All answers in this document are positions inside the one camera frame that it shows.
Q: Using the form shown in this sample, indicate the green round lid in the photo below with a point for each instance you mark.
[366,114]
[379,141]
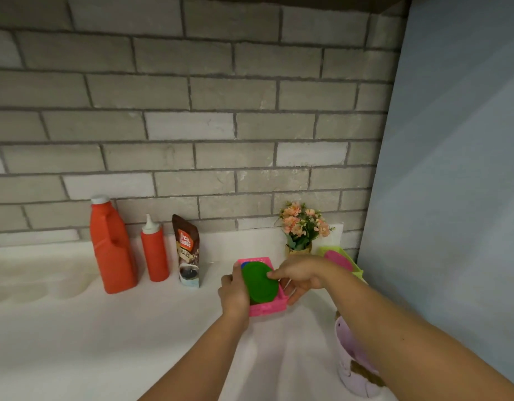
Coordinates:
[259,283]

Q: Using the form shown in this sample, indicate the white countertop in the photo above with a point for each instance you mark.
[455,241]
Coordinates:
[94,342]

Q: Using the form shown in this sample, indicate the pink flowers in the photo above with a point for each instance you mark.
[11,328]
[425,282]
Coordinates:
[301,229]

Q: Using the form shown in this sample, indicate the blue round lid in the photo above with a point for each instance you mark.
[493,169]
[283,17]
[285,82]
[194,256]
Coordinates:
[245,265]

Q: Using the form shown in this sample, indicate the person's right hand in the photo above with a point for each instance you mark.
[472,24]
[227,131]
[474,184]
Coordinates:
[303,271]

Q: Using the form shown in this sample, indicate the person's left forearm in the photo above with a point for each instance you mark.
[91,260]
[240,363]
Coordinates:
[198,363]

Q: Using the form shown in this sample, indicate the brown coffee pouch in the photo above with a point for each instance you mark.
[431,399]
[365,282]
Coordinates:
[186,246]

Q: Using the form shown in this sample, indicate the clear plastic container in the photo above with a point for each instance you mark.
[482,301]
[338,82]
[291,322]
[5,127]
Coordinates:
[0,294]
[75,281]
[31,290]

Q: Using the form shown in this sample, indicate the green plastic basket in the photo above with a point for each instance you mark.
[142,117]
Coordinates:
[353,269]

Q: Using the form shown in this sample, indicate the orange jug with white cap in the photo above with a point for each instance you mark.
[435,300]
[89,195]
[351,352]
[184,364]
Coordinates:
[113,250]

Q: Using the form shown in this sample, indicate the person's left hand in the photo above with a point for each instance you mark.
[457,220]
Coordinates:
[234,296]

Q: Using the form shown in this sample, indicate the person's right forearm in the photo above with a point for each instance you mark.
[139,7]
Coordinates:
[420,338]

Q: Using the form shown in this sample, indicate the pink plastic basket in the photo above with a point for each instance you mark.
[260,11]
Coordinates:
[265,309]

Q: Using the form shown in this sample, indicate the orange squeeze bottle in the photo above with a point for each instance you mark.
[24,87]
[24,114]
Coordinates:
[155,254]

